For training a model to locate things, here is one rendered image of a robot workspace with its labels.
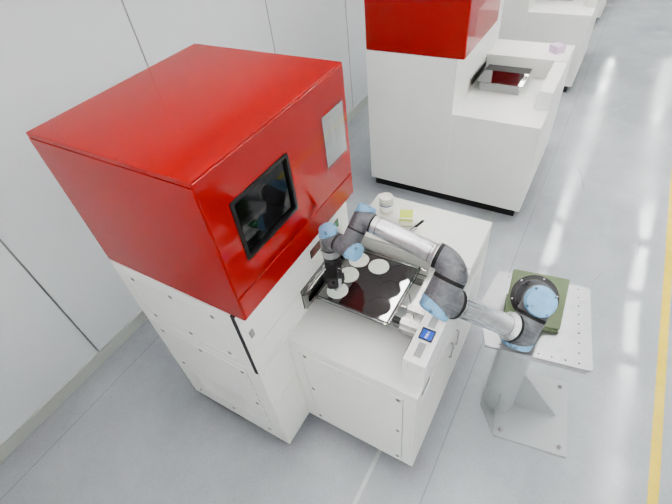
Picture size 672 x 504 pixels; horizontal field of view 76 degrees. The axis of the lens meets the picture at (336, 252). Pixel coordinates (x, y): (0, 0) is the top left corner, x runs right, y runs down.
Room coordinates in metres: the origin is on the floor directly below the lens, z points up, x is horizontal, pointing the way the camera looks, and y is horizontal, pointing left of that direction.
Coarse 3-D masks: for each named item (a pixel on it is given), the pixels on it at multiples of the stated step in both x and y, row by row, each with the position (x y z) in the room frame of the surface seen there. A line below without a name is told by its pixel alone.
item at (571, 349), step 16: (496, 288) 1.25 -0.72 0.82; (576, 288) 1.19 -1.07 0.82; (496, 304) 1.16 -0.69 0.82; (576, 304) 1.10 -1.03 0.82; (576, 320) 1.02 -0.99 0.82; (496, 336) 1.00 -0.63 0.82; (544, 336) 0.97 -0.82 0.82; (560, 336) 0.95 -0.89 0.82; (576, 336) 0.94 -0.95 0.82; (512, 352) 0.91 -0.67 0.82; (528, 352) 0.90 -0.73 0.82; (544, 352) 0.89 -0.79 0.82; (560, 352) 0.88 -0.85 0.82; (576, 352) 0.87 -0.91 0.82; (576, 368) 0.81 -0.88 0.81; (592, 368) 0.80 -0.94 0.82
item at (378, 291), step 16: (368, 256) 1.49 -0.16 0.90; (368, 272) 1.39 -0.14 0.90; (400, 272) 1.36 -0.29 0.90; (352, 288) 1.30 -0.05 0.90; (368, 288) 1.29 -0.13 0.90; (384, 288) 1.28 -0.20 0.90; (400, 288) 1.26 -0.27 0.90; (352, 304) 1.21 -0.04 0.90; (368, 304) 1.20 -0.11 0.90; (384, 304) 1.18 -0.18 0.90; (384, 320) 1.10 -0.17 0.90
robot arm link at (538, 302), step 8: (528, 288) 1.04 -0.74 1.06; (536, 288) 1.00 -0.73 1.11; (544, 288) 0.99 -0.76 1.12; (528, 296) 0.98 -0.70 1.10; (536, 296) 0.97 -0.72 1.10; (544, 296) 0.96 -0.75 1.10; (552, 296) 0.95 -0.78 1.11; (520, 304) 0.99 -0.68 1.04; (528, 304) 0.95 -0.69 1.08; (536, 304) 0.95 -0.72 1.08; (544, 304) 0.94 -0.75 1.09; (552, 304) 0.93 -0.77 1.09; (520, 312) 0.96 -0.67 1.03; (528, 312) 0.94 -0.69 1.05; (536, 312) 0.92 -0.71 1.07; (544, 312) 0.92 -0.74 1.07; (552, 312) 0.91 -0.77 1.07; (536, 320) 0.91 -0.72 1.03; (544, 320) 0.91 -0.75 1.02
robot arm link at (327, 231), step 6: (330, 222) 1.29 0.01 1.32; (324, 228) 1.26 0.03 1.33; (330, 228) 1.26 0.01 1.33; (336, 228) 1.26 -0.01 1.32; (324, 234) 1.23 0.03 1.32; (330, 234) 1.23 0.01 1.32; (336, 234) 1.24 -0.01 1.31; (324, 240) 1.23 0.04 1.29; (330, 240) 1.22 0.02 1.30; (324, 246) 1.24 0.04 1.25; (330, 246) 1.21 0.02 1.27; (324, 252) 1.24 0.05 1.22; (330, 252) 1.23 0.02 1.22
